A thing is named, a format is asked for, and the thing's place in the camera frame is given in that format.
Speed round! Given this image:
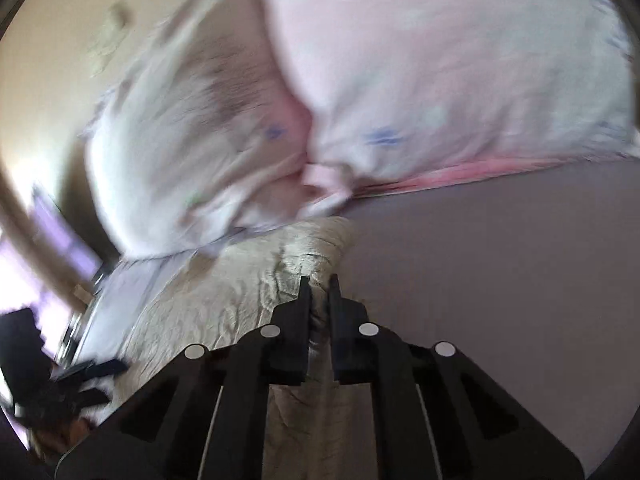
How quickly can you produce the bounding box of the beige cable knit sweater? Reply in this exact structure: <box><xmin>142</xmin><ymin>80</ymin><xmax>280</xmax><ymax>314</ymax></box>
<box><xmin>113</xmin><ymin>217</ymin><xmax>357</xmax><ymax>479</ymax></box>

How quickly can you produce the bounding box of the lavender bed sheet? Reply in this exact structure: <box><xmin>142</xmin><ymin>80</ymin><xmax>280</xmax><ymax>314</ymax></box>
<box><xmin>99</xmin><ymin>160</ymin><xmax>639</xmax><ymax>479</ymax></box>

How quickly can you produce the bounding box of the pink tree print pillow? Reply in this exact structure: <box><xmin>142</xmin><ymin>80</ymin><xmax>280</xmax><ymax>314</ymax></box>
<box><xmin>79</xmin><ymin>0</ymin><xmax>352</xmax><ymax>261</ymax></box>

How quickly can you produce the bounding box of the pink floral pillow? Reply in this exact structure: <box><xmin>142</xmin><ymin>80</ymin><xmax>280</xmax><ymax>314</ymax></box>
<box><xmin>262</xmin><ymin>0</ymin><xmax>639</xmax><ymax>195</ymax></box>

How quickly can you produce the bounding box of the window with dark frame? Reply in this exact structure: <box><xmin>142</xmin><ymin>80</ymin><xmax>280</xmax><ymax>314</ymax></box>
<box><xmin>1</xmin><ymin>180</ymin><xmax>105</xmax><ymax>313</ymax></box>

